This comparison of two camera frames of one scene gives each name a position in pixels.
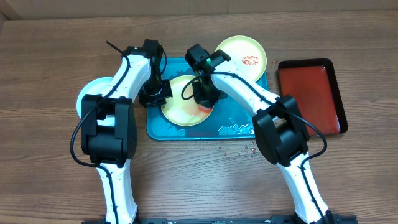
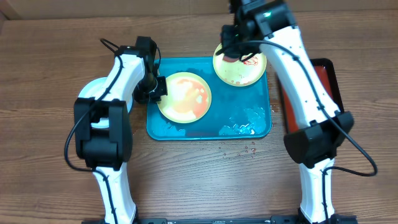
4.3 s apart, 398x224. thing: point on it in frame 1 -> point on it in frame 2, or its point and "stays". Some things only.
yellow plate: x=181 y=111 stays
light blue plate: x=96 y=86 stays
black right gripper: x=204 y=98 -> x=234 y=51
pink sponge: x=205 y=109 -> x=230 y=59
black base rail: x=273 y=219 stays
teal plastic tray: x=229 y=120 stays
